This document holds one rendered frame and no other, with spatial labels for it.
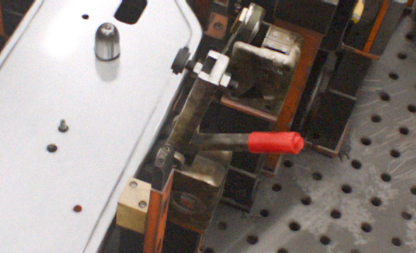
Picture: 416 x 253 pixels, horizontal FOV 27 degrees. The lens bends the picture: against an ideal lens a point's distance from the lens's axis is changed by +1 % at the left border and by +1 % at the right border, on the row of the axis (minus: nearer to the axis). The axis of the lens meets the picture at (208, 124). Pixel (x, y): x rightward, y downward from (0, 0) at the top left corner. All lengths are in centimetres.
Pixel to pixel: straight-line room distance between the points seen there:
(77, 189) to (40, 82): 15
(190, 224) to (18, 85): 27
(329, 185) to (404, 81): 26
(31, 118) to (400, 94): 71
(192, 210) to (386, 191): 47
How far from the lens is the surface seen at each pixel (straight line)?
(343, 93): 128
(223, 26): 151
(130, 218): 92
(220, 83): 82
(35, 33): 111
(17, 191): 98
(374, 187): 139
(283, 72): 103
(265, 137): 88
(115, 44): 106
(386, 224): 137
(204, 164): 95
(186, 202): 99
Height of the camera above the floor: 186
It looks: 57 degrees down
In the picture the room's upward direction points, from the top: 11 degrees clockwise
